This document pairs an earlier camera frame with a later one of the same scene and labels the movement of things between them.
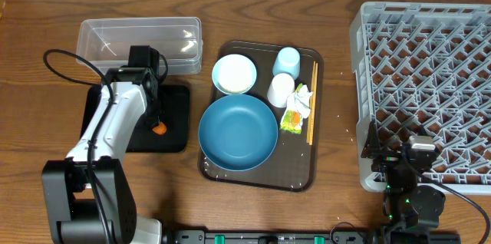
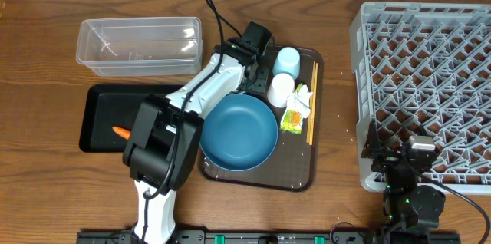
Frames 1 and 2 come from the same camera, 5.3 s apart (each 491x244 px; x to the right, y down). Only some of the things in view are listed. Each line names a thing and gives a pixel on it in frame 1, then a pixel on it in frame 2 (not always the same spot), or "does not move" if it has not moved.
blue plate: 238,133 does not move
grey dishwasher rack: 424,69 does not move
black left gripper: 156,122 to 261,87
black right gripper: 387,158 does not move
